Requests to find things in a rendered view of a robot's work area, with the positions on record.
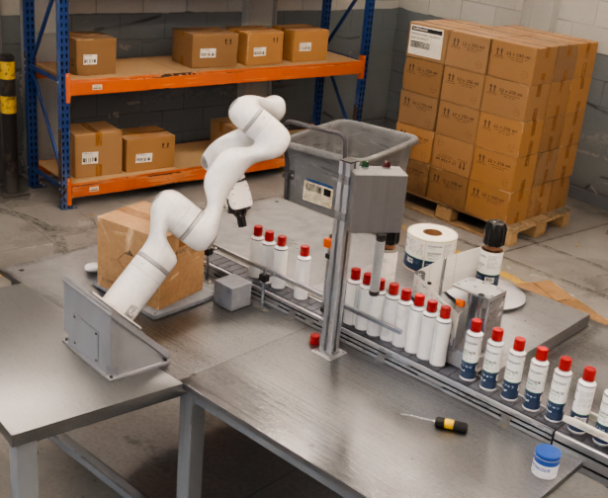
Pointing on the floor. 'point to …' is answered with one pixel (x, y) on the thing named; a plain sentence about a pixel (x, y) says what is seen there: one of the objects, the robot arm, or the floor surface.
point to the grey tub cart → (365, 144)
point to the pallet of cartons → (493, 122)
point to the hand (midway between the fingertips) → (241, 221)
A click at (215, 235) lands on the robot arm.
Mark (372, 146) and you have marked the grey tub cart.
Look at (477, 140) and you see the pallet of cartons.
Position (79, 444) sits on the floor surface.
